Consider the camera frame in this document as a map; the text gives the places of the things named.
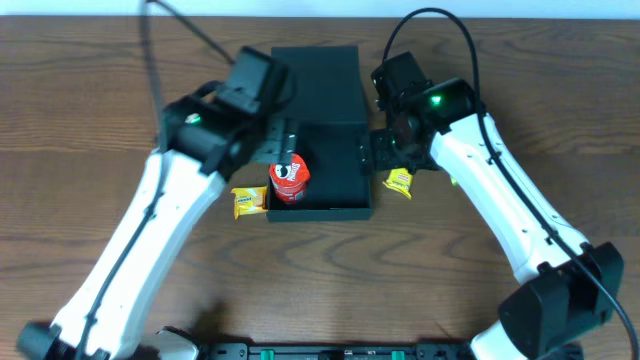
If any red Pringles can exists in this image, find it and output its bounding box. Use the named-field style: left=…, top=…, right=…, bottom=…
left=269, top=154, right=311, bottom=204

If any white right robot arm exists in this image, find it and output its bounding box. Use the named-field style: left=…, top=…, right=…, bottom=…
left=364, top=75, right=635, bottom=359

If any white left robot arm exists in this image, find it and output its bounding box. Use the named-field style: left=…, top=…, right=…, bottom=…
left=16, top=94, right=291, bottom=359

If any yellow peanut butter biscuit packet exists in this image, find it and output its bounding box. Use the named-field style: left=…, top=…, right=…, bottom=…
left=383, top=168, right=413, bottom=199

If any black open box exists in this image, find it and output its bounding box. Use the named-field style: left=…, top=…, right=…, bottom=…
left=267, top=46, right=373, bottom=223

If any yellow almond biscuit packet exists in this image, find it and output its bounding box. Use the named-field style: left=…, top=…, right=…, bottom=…
left=231, top=186, right=267, bottom=219

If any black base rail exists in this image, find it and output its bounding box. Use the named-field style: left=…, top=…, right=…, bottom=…
left=199, top=342, right=475, bottom=360

